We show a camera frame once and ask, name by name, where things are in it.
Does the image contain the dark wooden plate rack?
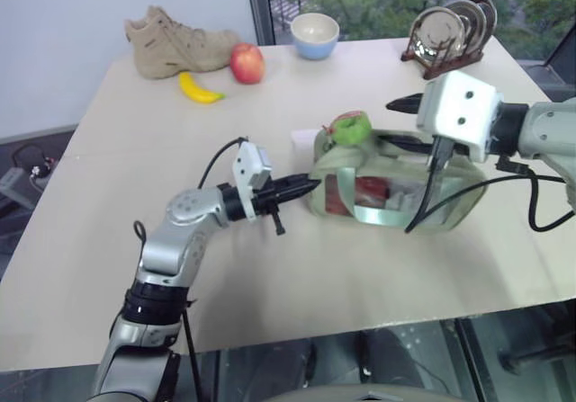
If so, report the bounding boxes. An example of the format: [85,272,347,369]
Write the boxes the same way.
[400,37,487,80]

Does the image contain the yellow banana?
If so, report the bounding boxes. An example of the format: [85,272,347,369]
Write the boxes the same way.
[178,71,227,104]

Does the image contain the blue ceramic bowl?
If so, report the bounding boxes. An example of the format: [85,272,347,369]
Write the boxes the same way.
[290,13,341,60]

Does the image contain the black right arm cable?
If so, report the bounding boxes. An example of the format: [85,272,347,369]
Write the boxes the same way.
[403,134,576,235]

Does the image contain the shiny glass plate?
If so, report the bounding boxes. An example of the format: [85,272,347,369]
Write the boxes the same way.
[409,7,467,65]
[447,0,486,57]
[467,0,499,48]

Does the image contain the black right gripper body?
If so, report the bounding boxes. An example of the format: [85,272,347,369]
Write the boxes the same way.
[430,134,472,159]

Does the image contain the red packet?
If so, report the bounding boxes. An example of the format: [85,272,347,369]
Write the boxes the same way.
[324,174,391,217]

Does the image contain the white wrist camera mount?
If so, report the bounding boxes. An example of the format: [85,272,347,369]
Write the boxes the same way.
[231,139,275,221]
[414,69,503,164]

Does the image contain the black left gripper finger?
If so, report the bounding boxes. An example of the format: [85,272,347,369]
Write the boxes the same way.
[279,173,322,192]
[279,187,316,205]

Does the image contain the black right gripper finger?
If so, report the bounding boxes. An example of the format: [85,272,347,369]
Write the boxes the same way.
[385,92,423,116]
[376,133,434,153]

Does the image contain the grey equipment with cables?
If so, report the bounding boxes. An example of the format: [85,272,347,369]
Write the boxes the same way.
[0,143,60,206]

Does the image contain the tan suede boot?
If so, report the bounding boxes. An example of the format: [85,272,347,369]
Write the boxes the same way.
[124,4,242,81]

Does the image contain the light green tote bag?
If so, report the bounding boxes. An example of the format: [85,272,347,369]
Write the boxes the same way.
[305,122,491,233]

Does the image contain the green plush keychain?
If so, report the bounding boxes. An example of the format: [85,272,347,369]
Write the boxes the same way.
[319,110,374,147]

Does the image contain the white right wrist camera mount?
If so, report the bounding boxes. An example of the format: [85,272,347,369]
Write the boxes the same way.
[414,69,503,164]

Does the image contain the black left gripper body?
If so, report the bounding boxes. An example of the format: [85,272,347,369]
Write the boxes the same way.
[252,177,288,237]

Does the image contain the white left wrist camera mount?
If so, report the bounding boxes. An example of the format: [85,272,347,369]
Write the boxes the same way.
[231,139,275,221]

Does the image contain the white small packet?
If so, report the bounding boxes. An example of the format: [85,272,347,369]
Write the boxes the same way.
[385,184,425,212]

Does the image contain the red apple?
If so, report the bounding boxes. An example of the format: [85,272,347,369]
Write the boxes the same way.
[229,42,266,85]

